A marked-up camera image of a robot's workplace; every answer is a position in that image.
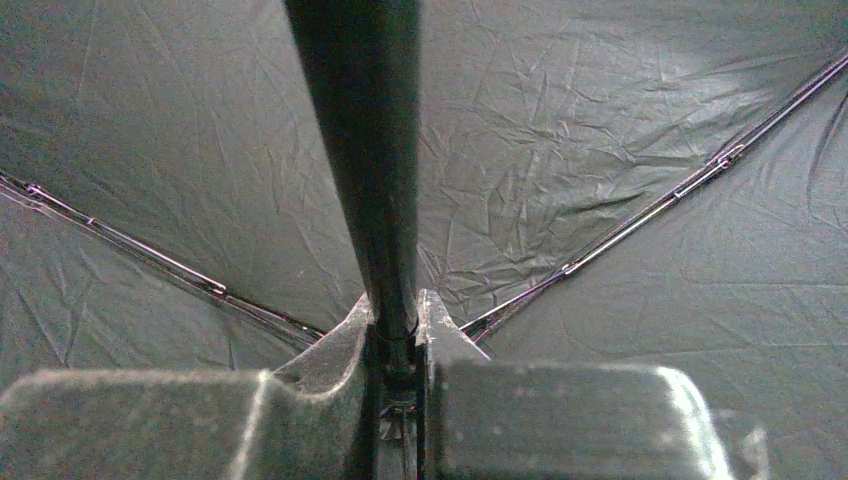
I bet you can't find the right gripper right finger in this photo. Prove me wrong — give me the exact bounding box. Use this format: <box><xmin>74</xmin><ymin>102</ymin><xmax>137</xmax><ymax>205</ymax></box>
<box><xmin>418</xmin><ymin>289</ymin><xmax>771</xmax><ymax>479</ymax></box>

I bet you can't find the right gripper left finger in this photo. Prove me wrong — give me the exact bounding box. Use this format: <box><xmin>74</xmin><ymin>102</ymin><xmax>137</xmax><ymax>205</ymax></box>
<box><xmin>1</xmin><ymin>298</ymin><xmax>378</xmax><ymax>479</ymax></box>

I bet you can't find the pink and black folding umbrella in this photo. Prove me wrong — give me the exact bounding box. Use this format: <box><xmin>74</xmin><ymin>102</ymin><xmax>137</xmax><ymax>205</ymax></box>
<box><xmin>1</xmin><ymin>1</ymin><xmax>847</xmax><ymax>479</ymax></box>

